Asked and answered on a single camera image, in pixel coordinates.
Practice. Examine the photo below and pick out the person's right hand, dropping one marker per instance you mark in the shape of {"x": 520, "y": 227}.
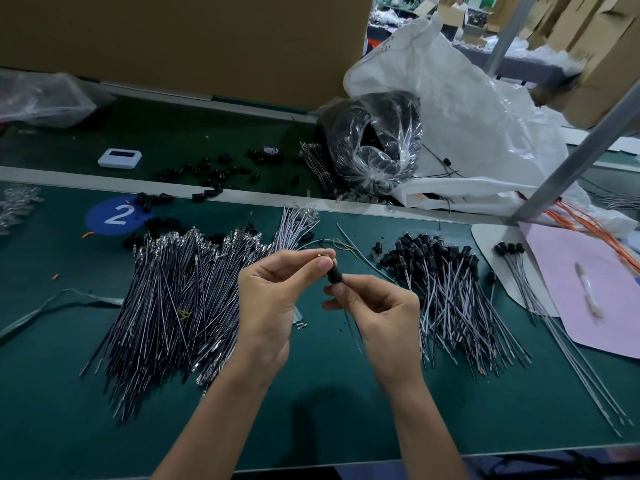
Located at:
{"x": 385, "y": 325}

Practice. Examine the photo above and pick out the small white timer device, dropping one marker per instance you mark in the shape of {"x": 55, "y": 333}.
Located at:
{"x": 119, "y": 159}

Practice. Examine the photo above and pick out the stack of cardboard boxes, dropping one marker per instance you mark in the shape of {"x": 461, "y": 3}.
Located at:
{"x": 602, "y": 53}

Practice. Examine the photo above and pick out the large white plastic sack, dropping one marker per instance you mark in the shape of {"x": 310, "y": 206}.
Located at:
{"x": 470, "y": 113}

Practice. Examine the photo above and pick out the person's left hand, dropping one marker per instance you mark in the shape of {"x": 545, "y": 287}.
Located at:
{"x": 270, "y": 300}

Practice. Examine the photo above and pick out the grey metal frame post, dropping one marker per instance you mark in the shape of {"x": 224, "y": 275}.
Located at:
{"x": 512, "y": 33}
{"x": 578, "y": 155}

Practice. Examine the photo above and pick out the black plastic caps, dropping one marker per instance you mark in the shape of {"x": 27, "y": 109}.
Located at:
{"x": 205, "y": 177}

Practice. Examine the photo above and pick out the clear bag with black contents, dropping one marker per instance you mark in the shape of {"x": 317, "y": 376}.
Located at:
{"x": 373, "y": 142}

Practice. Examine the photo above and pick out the pink paper sheet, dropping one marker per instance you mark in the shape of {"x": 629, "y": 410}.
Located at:
{"x": 580, "y": 292}

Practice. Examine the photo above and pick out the small clear plastic piece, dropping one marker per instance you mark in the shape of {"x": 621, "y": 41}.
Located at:
{"x": 299, "y": 317}

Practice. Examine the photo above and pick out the brown cardboard panel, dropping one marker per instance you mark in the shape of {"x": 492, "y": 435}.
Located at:
{"x": 200, "y": 45}

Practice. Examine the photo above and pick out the person's left forearm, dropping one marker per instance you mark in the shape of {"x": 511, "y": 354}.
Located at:
{"x": 210, "y": 425}

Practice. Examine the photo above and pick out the blue round number sticker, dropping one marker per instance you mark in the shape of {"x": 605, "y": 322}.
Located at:
{"x": 118, "y": 216}

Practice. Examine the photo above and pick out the clear plastic strip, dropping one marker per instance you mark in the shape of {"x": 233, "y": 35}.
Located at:
{"x": 50, "y": 307}

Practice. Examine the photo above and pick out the crumpled clear plastic bag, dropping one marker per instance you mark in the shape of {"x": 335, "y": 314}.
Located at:
{"x": 48, "y": 98}

